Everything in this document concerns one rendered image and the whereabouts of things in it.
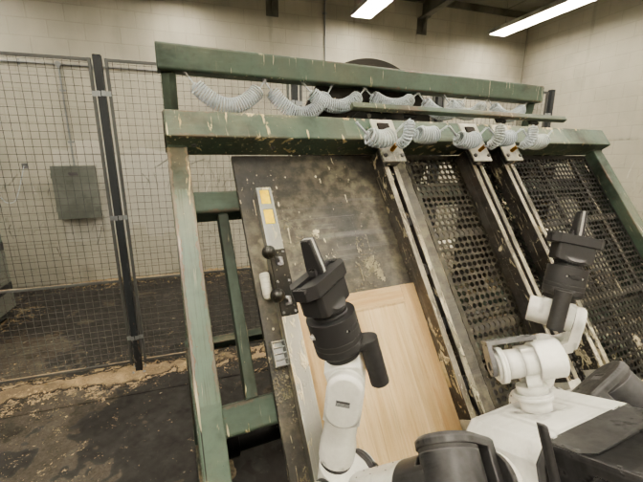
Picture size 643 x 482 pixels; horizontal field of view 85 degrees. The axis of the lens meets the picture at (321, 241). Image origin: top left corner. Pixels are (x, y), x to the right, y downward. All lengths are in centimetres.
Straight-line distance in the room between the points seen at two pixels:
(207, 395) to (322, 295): 49
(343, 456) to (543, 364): 40
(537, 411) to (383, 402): 49
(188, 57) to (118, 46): 428
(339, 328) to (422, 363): 66
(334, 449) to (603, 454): 41
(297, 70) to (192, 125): 69
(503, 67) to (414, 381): 722
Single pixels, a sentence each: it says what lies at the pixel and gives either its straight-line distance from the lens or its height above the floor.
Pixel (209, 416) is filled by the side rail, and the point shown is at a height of 118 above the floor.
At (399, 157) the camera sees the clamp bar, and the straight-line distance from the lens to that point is 137.
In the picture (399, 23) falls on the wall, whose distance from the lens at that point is 683.
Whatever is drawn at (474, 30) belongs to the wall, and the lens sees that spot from 765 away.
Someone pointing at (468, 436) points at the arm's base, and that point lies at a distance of 63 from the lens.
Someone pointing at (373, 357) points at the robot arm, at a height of 144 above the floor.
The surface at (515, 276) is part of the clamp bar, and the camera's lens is 154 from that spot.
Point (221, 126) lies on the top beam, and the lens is 120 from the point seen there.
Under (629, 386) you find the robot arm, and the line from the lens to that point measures 91.
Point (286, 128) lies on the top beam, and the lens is 125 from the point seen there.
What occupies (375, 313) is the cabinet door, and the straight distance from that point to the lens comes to 116.
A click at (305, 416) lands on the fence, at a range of 102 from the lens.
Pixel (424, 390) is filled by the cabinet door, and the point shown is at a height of 108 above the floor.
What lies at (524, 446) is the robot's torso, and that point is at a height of 136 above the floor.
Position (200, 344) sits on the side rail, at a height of 131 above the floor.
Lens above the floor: 178
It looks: 14 degrees down
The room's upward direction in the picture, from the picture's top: straight up
